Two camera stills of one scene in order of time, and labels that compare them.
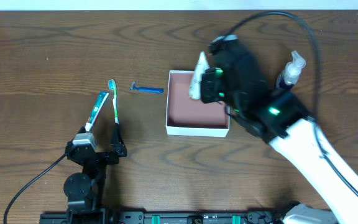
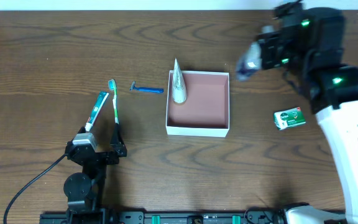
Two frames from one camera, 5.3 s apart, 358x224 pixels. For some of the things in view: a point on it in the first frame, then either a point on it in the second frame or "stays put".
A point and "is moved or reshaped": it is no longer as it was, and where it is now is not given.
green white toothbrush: (112, 84) stays put
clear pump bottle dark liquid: (290, 74) is moved or reshaped
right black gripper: (211, 85) → (266, 53)
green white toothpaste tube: (101, 99) stays put
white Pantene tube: (194, 93) → (179, 88)
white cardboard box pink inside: (188, 116) stays put
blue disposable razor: (146, 89) stays put
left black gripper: (103, 155) stays put
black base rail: (161, 217) stays put
